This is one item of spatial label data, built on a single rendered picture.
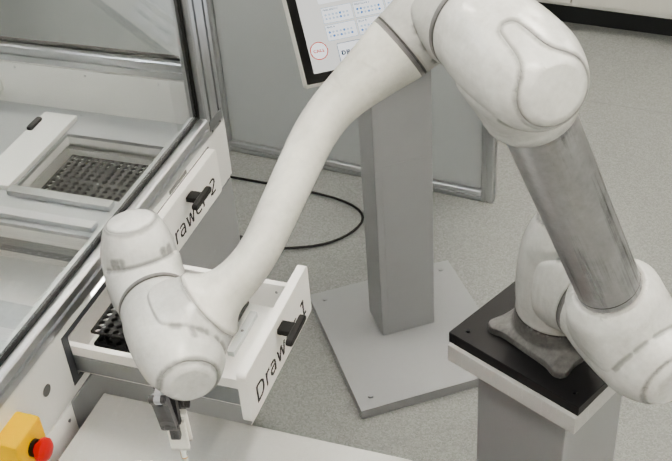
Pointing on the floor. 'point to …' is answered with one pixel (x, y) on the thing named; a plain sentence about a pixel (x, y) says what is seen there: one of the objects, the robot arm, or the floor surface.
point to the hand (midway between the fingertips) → (178, 429)
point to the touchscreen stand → (397, 270)
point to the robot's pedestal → (536, 420)
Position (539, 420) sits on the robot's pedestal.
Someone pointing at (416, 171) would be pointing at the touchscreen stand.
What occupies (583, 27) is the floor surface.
